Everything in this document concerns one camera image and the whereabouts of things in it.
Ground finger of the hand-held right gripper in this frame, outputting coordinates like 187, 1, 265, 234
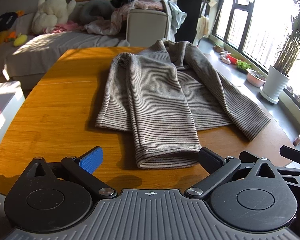
280, 145, 300, 170
239, 151, 300, 187

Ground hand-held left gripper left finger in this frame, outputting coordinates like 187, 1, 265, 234
27, 146, 117, 198

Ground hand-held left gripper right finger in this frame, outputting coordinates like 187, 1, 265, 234
184, 147, 278, 200

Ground striped grey sweater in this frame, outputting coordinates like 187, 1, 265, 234
95, 39, 272, 170

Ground pile of pink white clothes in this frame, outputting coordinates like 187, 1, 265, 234
83, 0, 170, 36

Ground small windowsill figurines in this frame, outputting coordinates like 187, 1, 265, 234
285, 85, 300, 103

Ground white wheeled pot saucer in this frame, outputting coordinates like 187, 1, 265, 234
259, 90, 281, 105

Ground white plant pot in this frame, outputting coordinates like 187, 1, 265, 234
262, 65, 290, 98

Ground pink bowl planter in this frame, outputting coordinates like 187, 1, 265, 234
246, 69, 267, 88

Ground green seedling tray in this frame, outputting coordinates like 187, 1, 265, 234
236, 59, 252, 74

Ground pale pink figurine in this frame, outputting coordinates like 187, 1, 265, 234
219, 51, 231, 64

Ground white storage box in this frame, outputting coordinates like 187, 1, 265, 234
0, 81, 25, 153

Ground tall green plant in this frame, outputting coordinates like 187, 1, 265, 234
274, 0, 300, 77

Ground grey sofa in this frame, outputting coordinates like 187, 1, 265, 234
0, 7, 169, 90

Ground beige towel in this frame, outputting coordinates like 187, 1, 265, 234
199, 15, 210, 37

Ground pink cloth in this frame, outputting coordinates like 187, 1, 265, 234
43, 21, 85, 34

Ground yellow-green plush toy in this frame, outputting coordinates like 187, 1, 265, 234
13, 34, 27, 47

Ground light blue cloth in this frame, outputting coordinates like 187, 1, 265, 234
142, 0, 187, 43

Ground grey neck pillow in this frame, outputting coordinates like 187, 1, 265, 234
78, 0, 115, 24

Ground white plush goose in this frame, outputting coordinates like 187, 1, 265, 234
31, 0, 77, 35

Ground black plush toy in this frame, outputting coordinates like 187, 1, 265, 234
0, 10, 24, 33

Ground black window frame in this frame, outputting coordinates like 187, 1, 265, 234
212, 0, 300, 118

